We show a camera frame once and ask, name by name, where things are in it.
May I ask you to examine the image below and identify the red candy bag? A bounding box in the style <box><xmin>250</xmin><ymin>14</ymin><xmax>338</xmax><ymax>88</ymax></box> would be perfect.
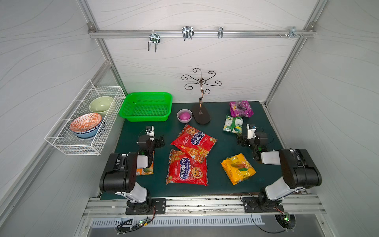
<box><xmin>166</xmin><ymin>149</ymin><xmax>208</xmax><ymax>186</ymax></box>
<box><xmin>171</xmin><ymin>124</ymin><xmax>217</xmax><ymax>163</ymax></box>

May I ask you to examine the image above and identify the green plastic basket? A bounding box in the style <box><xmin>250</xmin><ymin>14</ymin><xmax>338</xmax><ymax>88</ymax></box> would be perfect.
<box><xmin>119</xmin><ymin>92</ymin><xmax>173</xmax><ymax>122</ymax></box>

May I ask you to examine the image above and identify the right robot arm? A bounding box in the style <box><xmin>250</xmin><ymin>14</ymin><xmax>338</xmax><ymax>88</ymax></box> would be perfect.
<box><xmin>237</xmin><ymin>131</ymin><xmax>322</xmax><ymax>208</ymax></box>

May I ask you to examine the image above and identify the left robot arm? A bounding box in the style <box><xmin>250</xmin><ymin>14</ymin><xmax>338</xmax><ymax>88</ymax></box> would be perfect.
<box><xmin>99</xmin><ymin>135</ymin><xmax>165</xmax><ymax>207</ymax></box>

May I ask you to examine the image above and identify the green tea snack packet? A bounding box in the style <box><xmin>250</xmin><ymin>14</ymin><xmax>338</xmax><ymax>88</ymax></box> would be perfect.
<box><xmin>223</xmin><ymin>116</ymin><xmax>243</xmax><ymax>135</ymax></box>

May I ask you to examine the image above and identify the orange snack packet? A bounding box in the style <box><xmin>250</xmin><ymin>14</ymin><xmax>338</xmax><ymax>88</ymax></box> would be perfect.
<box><xmin>136</xmin><ymin>152</ymin><xmax>155</xmax><ymax>176</ymax></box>

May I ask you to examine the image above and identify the yellow mango candy bag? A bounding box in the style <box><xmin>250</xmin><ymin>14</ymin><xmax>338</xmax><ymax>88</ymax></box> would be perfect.
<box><xmin>221</xmin><ymin>153</ymin><xmax>256</xmax><ymax>185</ymax></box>

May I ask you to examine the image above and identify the purple snack bag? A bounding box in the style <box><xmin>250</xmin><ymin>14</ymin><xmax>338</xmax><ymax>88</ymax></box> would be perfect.
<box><xmin>229</xmin><ymin>100</ymin><xmax>254</xmax><ymax>118</ymax></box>

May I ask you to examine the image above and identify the small pink bowl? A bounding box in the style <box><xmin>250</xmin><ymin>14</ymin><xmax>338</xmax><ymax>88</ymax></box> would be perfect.
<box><xmin>177</xmin><ymin>109</ymin><xmax>192</xmax><ymax>123</ymax></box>

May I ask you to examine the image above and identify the metal jewelry tree stand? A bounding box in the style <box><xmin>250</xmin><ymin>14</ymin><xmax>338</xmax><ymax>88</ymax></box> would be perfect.
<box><xmin>181</xmin><ymin>68</ymin><xmax>222</xmax><ymax>125</ymax></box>

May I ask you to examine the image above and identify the blue bowl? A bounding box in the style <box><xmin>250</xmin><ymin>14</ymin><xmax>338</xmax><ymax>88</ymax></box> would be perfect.
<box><xmin>73</xmin><ymin>124</ymin><xmax>101</xmax><ymax>139</ymax></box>

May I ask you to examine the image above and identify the light green ceramic bowl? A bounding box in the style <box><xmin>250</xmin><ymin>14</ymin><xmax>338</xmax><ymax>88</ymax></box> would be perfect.
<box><xmin>89</xmin><ymin>96</ymin><xmax>114</xmax><ymax>117</ymax></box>

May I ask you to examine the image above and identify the orange patterned bowl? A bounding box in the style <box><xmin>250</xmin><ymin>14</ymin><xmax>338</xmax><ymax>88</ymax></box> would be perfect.
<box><xmin>70</xmin><ymin>113</ymin><xmax>102</xmax><ymax>132</ymax></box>

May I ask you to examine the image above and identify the double prong metal hook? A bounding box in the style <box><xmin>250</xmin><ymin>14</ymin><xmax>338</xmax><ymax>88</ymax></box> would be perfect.
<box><xmin>148</xmin><ymin>33</ymin><xmax>160</xmax><ymax>52</ymax></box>

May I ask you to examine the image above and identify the small metal hook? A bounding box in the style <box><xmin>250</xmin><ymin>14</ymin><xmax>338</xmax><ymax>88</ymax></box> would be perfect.
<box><xmin>218</xmin><ymin>27</ymin><xmax>224</xmax><ymax>39</ymax></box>

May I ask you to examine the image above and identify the looped metal hook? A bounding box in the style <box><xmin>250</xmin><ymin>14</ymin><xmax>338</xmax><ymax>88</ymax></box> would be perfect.
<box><xmin>182</xmin><ymin>26</ymin><xmax>194</xmax><ymax>41</ymax></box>

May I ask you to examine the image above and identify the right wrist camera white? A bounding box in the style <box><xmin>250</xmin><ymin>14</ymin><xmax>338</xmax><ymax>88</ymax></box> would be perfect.
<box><xmin>246</xmin><ymin>124</ymin><xmax>257</xmax><ymax>140</ymax></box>

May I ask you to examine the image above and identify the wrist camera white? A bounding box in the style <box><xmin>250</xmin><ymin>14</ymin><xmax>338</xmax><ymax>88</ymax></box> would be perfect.
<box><xmin>246</xmin><ymin>124</ymin><xmax>257</xmax><ymax>140</ymax></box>
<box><xmin>146</xmin><ymin>125</ymin><xmax>155</xmax><ymax>141</ymax></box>

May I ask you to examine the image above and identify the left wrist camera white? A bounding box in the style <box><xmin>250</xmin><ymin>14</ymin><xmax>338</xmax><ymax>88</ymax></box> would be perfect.
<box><xmin>146</xmin><ymin>125</ymin><xmax>155</xmax><ymax>141</ymax></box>

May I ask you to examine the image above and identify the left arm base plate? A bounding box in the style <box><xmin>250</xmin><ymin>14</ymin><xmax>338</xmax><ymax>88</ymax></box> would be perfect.
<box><xmin>125</xmin><ymin>198</ymin><xmax>167</xmax><ymax>215</ymax></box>

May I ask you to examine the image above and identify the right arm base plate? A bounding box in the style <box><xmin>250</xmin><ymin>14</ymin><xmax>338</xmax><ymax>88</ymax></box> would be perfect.
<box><xmin>240</xmin><ymin>196</ymin><xmax>284</xmax><ymax>213</ymax></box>

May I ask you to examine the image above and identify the white wire wall basket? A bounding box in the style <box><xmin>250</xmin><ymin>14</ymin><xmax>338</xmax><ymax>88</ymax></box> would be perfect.
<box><xmin>45</xmin><ymin>81</ymin><xmax>125</xmax><ymax>156</ymax></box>

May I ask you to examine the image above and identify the aluminium front frame rail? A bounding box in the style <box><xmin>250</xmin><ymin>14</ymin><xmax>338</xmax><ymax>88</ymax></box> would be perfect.
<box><xmin>83</xmin><ymin>195</ymin><xmax>326</xmax><ymax>218</ymax></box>

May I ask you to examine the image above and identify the right base black cable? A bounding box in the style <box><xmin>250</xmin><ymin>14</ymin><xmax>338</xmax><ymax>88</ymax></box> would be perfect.
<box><xmin>239</xmin><ymin>194</ymin><xmax>297</xmax><ymax>235</ymax></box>

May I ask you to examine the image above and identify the left base cable bundle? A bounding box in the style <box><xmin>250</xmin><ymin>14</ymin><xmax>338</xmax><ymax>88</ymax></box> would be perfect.
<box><xmin>115</xmin><ymin>204</ymin><xmax>157</xmax><ymax>235</ymax></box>

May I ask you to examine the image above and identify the right metal bracket hook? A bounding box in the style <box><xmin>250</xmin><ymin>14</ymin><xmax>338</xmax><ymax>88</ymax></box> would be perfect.
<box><xmin>278</xmin><ymin>27</ymin><xmax>305</xmax><ymax>39</ymax></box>

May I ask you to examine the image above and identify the horizontal aluminium rail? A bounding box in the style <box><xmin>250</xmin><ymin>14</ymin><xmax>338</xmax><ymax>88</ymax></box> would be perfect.
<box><xmin>89</xmin><ymin>29</ymin><xmax>316</xmax><ymax>39</ymax></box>

